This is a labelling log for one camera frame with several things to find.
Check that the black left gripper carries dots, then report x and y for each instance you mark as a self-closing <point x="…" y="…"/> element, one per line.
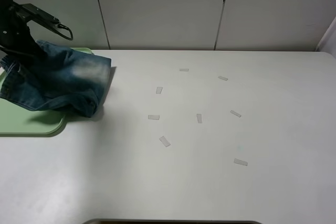
<point x="16" y="39"/>

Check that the children's blue denim shorts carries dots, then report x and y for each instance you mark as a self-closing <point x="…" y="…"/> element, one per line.
<point x="65" y="80"/>

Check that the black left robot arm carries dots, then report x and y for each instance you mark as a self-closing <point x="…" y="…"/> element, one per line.
<point x="16" y="40"/>

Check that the green plastic tray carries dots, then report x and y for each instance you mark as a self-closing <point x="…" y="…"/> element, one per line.
<point x="16" y="120"/>

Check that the tape strip upper left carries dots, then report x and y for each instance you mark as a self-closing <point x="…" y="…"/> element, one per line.
<point x="159" y="90"/>

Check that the tape strip middle left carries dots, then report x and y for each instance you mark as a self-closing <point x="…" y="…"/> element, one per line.
<point x="153" y="117"/>

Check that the tape strip lower centre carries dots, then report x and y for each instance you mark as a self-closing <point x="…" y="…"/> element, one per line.
<point x="164" y="141"/>

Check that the tape strip middle centre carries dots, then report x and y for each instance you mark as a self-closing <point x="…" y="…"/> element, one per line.
<point x="199" y="118"/>

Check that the tape strip middle right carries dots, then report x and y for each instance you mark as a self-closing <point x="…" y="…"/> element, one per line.
<point x="235" y="113"/>

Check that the tape strip lower right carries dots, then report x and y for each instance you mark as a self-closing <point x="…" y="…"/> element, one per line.
<point x="240" y="162"/>

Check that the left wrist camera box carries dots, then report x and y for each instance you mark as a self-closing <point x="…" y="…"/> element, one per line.
<point x="30" y="12"/>

